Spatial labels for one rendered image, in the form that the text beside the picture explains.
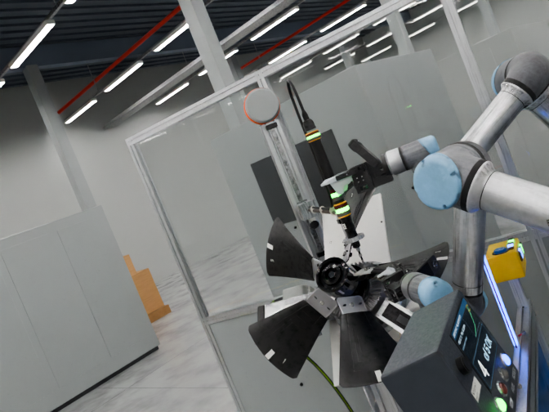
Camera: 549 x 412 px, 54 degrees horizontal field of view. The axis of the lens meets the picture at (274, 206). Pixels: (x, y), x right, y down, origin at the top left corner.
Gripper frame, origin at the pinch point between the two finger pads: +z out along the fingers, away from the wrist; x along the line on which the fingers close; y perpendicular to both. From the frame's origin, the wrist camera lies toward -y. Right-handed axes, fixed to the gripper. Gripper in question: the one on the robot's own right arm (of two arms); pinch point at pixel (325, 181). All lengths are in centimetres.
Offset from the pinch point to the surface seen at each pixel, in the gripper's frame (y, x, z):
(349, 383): 55, -25, 10
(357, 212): 14.1, 9.6, -3.9
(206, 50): -207, 575, 221
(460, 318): 27, -73, -30
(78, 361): 112, 343, 433
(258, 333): 39, -6, 39
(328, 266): 25.7, -1.5, 9.1
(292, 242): 16.5, 10.8, 21.2
